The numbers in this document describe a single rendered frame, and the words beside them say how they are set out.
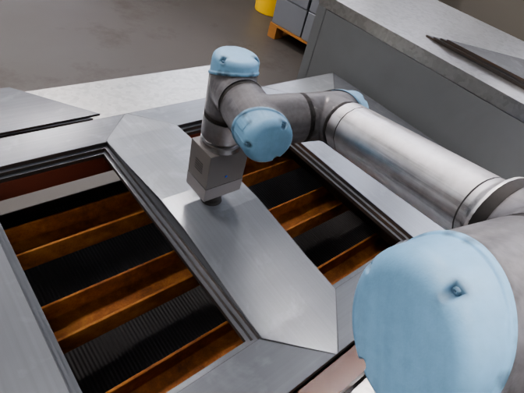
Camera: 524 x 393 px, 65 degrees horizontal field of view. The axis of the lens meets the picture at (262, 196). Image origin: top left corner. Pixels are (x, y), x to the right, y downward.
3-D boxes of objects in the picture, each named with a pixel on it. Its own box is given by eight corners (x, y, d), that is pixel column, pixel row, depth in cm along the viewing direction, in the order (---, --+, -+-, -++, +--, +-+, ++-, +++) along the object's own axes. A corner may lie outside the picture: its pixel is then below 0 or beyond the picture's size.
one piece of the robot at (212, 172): (226, 102, 77) (214, 170, 88) (184, 111, 72) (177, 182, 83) (258, 131, 72) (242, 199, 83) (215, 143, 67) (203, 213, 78)
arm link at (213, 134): (194, 107, 70) (233, 100, 75) (192, 130, 73) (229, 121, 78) (219, 132, 66) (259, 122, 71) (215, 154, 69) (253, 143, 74)
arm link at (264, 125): (323, 116, 57) (288, 76, 64) (248, 122, 53) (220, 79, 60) (308, 161, 62) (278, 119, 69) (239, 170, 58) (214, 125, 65)
